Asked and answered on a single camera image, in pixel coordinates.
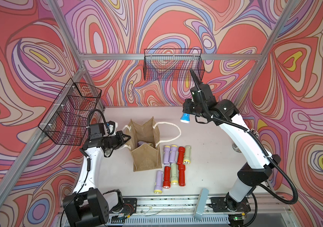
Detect blue flashlight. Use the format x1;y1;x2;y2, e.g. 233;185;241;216
180;113;190;124

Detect burlap tote bag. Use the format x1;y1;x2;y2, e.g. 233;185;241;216
121;117;182;172

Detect red flashlight top row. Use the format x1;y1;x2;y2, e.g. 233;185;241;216
177;147;185;165

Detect green flashlight top row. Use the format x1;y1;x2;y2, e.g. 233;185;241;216
183;145;191;165

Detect green flashlight row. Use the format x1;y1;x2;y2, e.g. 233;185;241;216
171;163;179;184
183;145;191;165

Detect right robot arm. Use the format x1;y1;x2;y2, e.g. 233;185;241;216
183;69;298;211

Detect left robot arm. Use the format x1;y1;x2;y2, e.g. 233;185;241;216
61;109;131;227

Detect cup of pens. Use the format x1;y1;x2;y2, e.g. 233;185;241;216
230;129;260;153

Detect green flashlight bottom row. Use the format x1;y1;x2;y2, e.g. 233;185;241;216
171;163;179;184

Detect grey blue bar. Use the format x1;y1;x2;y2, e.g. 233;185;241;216
193;188;209;221

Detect left wire basket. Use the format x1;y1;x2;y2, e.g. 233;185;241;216
38;79;102;146

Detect wire basket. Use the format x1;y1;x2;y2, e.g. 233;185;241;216
143;47;205;82
38;79;102;146

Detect back wire basket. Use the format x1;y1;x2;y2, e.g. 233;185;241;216
143;47;205;82

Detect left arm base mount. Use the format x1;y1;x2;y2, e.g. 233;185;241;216
106;197;137;216

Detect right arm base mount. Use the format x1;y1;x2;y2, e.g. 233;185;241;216
208;197;251;213

